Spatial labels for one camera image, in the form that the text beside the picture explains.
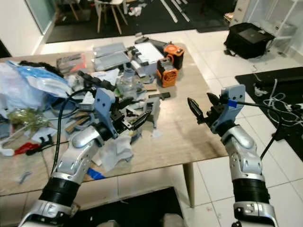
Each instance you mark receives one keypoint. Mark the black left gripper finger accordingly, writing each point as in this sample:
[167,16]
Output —
[130,126]
[139,118]

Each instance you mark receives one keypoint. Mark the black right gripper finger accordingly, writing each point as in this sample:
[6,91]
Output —
[194,109]
[213,99]

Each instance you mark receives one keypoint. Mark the red black packaged box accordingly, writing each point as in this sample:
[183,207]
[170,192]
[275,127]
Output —
[71,61]

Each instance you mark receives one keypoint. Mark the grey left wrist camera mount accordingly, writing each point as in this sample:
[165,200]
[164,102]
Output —
[105,106]

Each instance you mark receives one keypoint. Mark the black fabric bag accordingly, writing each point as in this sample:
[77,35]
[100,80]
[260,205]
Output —
[248,40]

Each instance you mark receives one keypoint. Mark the crumpled white paper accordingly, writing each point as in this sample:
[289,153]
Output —
[136,9]

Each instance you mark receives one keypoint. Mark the clear plastic bottle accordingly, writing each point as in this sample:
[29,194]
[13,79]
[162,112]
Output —
[128,80]

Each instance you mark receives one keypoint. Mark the large black rug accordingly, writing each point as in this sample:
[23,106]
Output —
[151,23]

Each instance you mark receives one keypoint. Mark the white metal rack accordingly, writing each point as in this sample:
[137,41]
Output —
[279,14]

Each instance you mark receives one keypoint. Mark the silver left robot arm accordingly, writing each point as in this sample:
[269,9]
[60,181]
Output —
[83,146]

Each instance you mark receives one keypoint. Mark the black foam floor pad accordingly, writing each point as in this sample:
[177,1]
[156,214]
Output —
[123,208]

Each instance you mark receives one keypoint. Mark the clear bag with green contents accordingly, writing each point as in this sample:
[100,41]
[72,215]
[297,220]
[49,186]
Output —
[28,118]

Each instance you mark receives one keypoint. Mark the long white strip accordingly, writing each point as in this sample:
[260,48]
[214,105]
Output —
[169,10]

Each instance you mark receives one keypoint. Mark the crumpled white tissue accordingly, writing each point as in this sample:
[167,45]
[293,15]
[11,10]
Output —
[116,151]

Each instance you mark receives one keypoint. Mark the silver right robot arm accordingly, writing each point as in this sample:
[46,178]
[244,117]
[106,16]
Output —
[244,156]

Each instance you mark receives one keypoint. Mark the blue tape piece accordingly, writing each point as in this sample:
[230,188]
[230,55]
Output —
[96,174]

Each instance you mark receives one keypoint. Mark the white box with black parts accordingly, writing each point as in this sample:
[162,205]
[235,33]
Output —
[149,51]

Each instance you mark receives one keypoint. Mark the black floor mat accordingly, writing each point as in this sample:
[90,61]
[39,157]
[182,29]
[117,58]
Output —
[265,82]

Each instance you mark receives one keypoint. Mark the grey printed bracket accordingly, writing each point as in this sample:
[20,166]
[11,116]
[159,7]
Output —
[155,109]

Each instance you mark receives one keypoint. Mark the orange black boxy device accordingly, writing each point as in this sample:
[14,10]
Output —
[167,73]
[174,52]

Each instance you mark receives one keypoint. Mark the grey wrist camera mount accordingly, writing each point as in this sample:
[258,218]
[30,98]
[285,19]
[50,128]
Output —
[105,106]
[234,97]

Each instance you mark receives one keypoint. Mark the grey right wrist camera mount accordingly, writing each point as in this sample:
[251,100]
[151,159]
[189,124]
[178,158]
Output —
[234,97]

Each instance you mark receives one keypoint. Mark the white chair with wooden legs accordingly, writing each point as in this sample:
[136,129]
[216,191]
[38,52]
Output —
[109,4]

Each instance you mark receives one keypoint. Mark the blue white plastic bag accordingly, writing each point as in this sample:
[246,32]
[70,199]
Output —
[38,82]

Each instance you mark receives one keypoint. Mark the tapered wooden table leg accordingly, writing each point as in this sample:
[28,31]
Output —
[189,184]

